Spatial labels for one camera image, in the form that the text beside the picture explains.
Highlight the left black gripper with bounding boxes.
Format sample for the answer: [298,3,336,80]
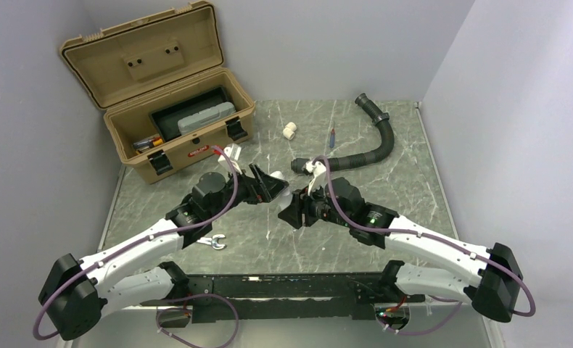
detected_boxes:
[208,163,288,222]

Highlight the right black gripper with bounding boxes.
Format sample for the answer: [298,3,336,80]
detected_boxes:
[279,178,353,228]

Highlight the white remote control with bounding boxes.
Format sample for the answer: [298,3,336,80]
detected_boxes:
[268,171,291,200]

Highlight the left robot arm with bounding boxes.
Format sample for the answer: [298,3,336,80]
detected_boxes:
[33,164,289,341]

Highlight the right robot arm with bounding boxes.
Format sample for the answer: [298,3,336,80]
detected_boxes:
[278,178,524,323]

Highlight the white pipe fitting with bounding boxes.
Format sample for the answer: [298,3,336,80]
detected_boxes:
[282,122,297,141]

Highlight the silver open-end wrench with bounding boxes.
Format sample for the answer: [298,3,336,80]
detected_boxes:
[197,234,226,250]

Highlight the grey plastic case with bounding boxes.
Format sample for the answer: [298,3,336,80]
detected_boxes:
[177,101,236,136]

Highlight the orange black tool in toolbox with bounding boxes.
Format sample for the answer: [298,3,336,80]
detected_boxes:
[132,134,164,154]

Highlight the black tray in toolbox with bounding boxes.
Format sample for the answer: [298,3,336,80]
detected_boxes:
[149,86,235,142]

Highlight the tan plastic toolbox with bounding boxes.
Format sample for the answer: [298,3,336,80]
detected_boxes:
[60,1,255,184]

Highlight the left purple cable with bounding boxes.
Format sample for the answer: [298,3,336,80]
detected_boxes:
[33,145,242,348]

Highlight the purple cable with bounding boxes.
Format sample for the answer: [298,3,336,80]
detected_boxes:
[33,145,242,348]
[310,154,537,337]

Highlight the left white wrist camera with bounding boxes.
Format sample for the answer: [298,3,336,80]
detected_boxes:
[218,143,244,175]

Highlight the black corrugated hose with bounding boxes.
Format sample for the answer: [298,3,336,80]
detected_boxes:
[290,93,396,175]

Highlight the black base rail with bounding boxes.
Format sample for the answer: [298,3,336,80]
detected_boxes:
[143,272,424,323]

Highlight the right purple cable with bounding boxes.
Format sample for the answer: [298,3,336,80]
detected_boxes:
[310,154,537,337]

